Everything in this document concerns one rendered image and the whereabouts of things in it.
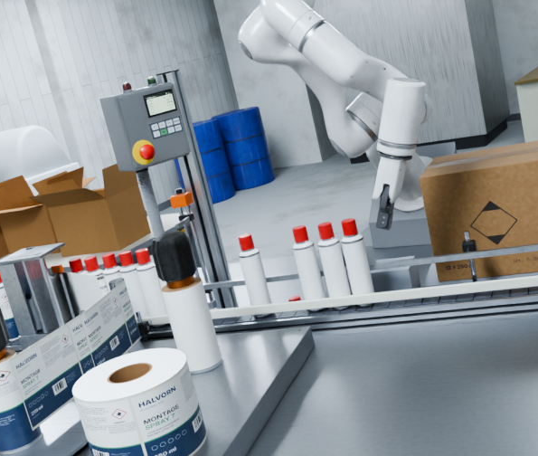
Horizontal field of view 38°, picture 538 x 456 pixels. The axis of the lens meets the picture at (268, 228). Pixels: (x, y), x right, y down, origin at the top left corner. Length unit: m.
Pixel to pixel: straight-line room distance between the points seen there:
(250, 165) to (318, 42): 7.19
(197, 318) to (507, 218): 0.77
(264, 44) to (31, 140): 4.99
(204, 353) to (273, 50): 0.76
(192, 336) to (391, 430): 0.49
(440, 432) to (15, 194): 3.20
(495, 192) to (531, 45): 7.78
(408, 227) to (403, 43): 6.22
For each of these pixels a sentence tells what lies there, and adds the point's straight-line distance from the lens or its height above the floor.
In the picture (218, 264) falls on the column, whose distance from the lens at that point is 2.10.
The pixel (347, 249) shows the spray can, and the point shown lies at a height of 1.02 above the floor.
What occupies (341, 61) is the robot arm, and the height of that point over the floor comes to 1.44.
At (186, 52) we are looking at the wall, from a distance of 9.81.
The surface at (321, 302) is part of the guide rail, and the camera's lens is 1.85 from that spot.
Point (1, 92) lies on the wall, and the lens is 7.63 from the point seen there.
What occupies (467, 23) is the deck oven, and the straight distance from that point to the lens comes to 8.33.
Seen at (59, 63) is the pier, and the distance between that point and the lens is 8.00.
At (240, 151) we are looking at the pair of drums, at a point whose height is 0.44.
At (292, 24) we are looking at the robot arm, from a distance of 1.78.
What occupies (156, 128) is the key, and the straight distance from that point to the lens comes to 1.99.
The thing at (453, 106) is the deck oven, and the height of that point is 0.47.
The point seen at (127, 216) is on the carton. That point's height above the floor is 0.91.
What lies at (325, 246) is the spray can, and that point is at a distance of 1.82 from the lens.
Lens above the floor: 1.51
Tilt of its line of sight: 13 degrees down
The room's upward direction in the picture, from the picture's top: 13 degrees counter-clockwise
